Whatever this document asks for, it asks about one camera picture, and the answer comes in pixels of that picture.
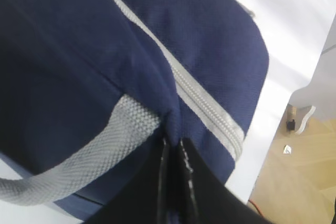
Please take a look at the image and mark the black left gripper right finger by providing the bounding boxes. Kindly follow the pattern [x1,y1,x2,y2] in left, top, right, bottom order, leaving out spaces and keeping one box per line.
[176,138,268,223]

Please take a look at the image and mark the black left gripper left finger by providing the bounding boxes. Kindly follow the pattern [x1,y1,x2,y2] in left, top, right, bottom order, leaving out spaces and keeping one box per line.
[88,137,174,224]

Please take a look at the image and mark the navy blue lunch bag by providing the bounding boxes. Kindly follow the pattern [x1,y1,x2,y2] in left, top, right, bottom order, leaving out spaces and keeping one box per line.
[1,0,269,223]

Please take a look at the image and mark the white paper scrap on floor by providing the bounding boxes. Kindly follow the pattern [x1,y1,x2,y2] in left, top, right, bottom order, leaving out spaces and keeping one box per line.
[283,145,292,155]

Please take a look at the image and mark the small black floor object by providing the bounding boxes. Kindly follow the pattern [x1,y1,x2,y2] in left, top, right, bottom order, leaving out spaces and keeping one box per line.
[286,119,296,132]

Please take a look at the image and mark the red cable on floor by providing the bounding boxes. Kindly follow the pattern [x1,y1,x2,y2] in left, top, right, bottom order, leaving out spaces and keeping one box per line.
[248,199,265,217]

